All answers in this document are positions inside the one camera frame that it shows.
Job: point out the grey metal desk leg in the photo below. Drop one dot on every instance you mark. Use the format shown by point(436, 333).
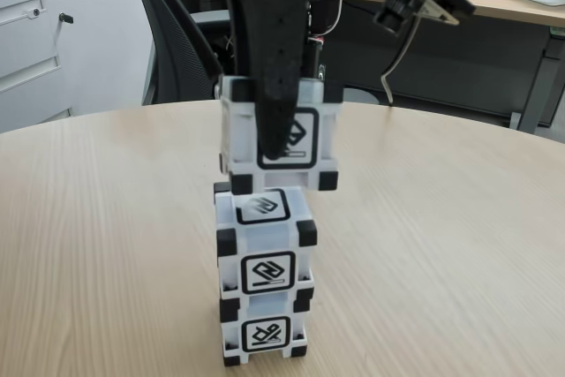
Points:
point(536, 85)

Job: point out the wooden office desk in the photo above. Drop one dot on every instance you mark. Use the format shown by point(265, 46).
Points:
point(507, 6)

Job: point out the white cube zigzag-diamond symbol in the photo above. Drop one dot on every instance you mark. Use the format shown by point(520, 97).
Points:
point(265, 240)

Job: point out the white filing cabinet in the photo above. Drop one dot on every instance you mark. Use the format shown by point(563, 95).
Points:
point(101, 63)

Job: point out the black cabinet key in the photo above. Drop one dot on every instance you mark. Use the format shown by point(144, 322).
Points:
point(66, 18)

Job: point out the white cube overlapping-squares symbol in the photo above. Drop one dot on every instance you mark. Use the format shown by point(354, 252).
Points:
point(238, 130)

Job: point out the black mesh office chair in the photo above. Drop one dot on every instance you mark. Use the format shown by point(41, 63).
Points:
point(176, 41)

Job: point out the white cube crossed-shape symbol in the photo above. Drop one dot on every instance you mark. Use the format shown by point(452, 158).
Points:
point(265, 337)

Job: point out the grey round disc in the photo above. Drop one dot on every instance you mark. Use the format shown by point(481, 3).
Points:
point(362, 96)

